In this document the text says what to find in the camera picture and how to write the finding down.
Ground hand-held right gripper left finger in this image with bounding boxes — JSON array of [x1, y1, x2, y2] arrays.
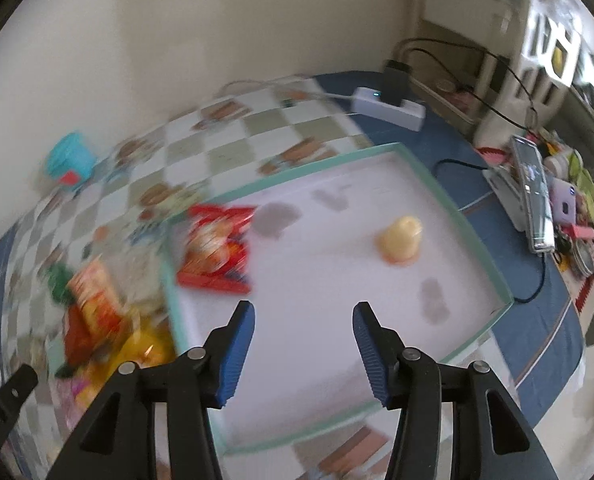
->
[[44, 301, 256, 480]]

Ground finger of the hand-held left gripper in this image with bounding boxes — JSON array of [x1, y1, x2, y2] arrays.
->
[[0, 364, 38, 466]]

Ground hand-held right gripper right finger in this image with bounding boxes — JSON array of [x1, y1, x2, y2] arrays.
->
[[352, 301, 560, 480]]

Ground white tray with teal rim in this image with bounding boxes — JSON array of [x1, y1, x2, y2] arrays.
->
[[159, 142, 515, 456]]

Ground dark red snack packet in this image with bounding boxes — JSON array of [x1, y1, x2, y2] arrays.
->
[[64, 309, 108, 367]]

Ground orange tan snack packet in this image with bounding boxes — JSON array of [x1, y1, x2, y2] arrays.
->
[[69, 259, 128, 342]]

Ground yellow snack packet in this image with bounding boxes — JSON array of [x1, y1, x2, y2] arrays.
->
[[84, 330, 175, 411]]

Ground bright red printed snack packet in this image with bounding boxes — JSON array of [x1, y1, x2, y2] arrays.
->
[[177, 204, 256, 295]]

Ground yellow jelly cup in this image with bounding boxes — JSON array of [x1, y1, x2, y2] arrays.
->
[[375, 216, 424, 266]]

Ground green snack packet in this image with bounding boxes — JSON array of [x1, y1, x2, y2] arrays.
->
[[47, 265, 76, 307]]

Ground checkered printed tablecloth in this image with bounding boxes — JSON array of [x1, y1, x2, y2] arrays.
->
[[0, 77, 378, 480]]

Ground white device stand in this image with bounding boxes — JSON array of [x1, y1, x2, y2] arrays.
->
[[483, 165, 532, 233]]

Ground silver slim device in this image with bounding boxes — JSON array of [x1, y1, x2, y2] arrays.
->
[[511, 135, 556, 253]]

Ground purple small device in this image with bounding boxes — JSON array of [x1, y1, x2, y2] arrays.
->
[[549, 180, 578, 223]]

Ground white power strip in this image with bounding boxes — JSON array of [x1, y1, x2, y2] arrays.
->
[[351, 87, 428, 131]]

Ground teal toy box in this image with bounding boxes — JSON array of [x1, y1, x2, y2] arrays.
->
[[44, 132, 98, 191]]

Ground black power adapter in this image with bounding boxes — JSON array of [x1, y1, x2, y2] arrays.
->
[[383, 59, 412, 107]]

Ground pile of small colourful items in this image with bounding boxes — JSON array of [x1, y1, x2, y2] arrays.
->
[[527, 127, 594, 281]]

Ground white shelf unit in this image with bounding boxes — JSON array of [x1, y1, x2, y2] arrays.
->
[[477, 0, 594, 146]]

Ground thin black cable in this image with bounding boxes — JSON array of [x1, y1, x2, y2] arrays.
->
[[434, 159, 548, 305]]

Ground black adapter cable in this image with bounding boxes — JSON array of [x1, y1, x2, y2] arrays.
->
[[404, 47, 542, 133]]

